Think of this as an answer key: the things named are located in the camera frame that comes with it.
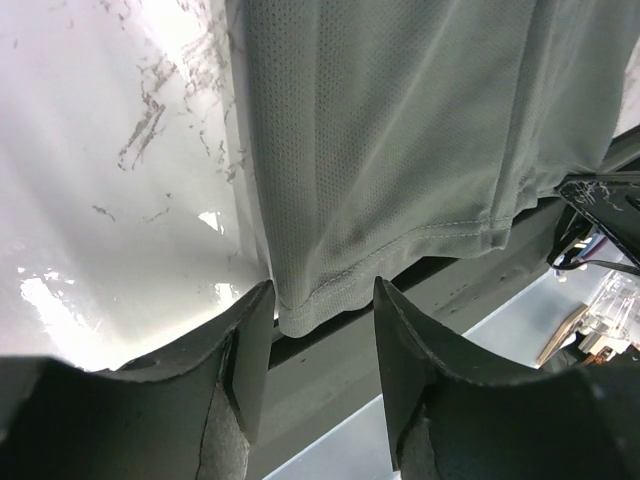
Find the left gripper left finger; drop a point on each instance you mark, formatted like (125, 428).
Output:
(188, 410)

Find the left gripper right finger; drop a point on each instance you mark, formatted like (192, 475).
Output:
(455, 410)

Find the dark grey t shirt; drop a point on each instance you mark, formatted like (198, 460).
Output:
(383, 132)

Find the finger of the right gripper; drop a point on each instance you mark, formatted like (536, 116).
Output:
(611, 203)

